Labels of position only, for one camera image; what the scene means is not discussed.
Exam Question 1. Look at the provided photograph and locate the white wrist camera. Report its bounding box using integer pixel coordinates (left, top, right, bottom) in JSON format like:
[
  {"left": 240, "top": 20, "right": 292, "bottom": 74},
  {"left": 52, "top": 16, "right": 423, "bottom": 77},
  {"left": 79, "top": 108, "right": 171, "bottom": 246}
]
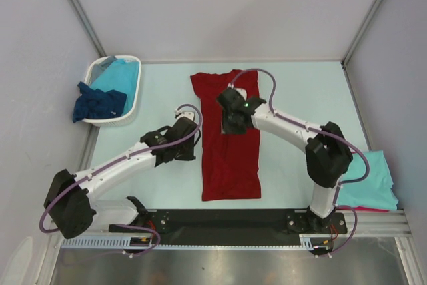
[
  {"left": 175, "top": 109, "right": 196, "bottom": 122},
  {"left": 228, "top": 83, "right": 248, "bottom": 100}
]

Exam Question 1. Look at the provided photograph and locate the white laundry basket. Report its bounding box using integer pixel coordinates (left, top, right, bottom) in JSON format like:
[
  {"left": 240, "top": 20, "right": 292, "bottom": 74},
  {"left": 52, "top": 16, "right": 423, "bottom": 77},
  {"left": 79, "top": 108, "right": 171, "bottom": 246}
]
[{"left": 83, "top": 55, "right": 143, "bottom": 127}]

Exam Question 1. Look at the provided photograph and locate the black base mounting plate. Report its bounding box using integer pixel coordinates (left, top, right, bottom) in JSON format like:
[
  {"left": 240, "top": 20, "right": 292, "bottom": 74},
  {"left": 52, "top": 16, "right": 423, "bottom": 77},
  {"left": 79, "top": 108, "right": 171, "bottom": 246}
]
[{"left": 130, "top": 209, "right": 348, "bottom": 237}]

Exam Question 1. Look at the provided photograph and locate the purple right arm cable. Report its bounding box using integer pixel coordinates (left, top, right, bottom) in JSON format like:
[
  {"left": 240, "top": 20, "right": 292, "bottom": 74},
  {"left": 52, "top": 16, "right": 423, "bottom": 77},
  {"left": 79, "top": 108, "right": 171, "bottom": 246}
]
[{"left": 228, "top": 68, "right": 370, "bottom": 259}]

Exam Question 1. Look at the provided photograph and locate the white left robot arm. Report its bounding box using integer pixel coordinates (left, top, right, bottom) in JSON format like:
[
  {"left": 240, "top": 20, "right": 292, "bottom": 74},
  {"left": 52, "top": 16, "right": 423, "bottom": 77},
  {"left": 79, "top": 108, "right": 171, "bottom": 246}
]
[{"left": 44, "top": 111, "right": 200, "bottom": 239}]

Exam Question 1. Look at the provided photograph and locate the aluminium frame rail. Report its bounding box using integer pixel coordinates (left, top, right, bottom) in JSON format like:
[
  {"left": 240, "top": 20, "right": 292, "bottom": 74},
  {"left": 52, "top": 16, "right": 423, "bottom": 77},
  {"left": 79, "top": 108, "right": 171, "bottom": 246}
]
[{"left": 53, "top": 210, "right": 409, "bottom": 238}]

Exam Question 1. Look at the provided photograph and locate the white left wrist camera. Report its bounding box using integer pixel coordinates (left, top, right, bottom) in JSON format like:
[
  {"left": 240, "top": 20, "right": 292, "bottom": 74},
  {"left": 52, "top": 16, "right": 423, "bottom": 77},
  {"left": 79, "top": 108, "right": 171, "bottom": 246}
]
[{"left": 175, "top": 109, "right": 196, "bottom": 122}]

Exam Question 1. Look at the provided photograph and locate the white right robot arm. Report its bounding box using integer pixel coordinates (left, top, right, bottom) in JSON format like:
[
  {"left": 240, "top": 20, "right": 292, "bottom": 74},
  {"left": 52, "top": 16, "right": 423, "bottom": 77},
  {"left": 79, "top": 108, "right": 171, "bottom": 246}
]
[{"left": 216, "top": 87, "right": 353, "bottom": 232}]

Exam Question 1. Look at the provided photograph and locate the red t shirt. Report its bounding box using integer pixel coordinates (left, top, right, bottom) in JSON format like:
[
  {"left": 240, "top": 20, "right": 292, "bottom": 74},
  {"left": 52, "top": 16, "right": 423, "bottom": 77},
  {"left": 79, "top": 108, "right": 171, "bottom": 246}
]
[{"left": 190, "top": 69, "right": 261, "bottom": 202}]

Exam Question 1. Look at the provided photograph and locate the pink folded t shirt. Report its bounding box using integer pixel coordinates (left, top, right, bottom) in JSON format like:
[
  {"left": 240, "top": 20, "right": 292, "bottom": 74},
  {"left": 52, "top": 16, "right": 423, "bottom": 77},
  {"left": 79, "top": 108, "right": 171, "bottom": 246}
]
[{"left": 354, "top": 206, "right": 389, "bottom": 213}]

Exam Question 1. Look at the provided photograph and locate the grey t shirt in basket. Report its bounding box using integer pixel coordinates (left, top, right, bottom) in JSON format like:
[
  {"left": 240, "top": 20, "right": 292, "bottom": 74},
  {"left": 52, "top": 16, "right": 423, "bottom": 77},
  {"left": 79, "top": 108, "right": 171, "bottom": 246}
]
[{"left": 91, "top": 56, "right": 117, "bottom": 82}]

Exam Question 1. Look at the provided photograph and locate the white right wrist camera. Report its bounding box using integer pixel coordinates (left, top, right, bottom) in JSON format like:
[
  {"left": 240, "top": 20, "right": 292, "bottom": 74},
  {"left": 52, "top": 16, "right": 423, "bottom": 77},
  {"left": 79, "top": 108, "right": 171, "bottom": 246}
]
[{"left": 228, "top": 83, "right": 248, "bottom": 100}]

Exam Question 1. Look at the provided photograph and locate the white slotted cable duct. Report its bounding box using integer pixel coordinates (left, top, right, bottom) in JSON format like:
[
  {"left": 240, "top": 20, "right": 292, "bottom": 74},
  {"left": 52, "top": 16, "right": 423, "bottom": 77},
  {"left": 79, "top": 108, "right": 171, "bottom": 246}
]
[{"left": 62, "top": 230, "right": 332, "bottom": 250}]

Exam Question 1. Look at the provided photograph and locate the turquoise t shirt in basket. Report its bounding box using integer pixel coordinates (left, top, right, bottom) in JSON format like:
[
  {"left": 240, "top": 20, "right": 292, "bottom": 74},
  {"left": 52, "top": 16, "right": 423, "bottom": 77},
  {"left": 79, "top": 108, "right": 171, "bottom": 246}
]
[{"left": 90, "top": 59, "right": 140, "bottom": 115}]

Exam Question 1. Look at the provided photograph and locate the navy blue t shirt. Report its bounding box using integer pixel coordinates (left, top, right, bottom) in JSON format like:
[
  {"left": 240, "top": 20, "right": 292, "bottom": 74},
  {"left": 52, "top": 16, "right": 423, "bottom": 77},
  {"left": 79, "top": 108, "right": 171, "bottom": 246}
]
[{"left": 72, "top": 82, "right": 127, "bottom": 123}]

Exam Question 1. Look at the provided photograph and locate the light blue folded t shirt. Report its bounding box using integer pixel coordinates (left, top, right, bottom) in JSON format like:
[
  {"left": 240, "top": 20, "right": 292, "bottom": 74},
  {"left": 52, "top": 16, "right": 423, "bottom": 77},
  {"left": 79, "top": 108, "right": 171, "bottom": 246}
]
[{"left": 337, "top": 151, "right": 398, "bottom": 211}]

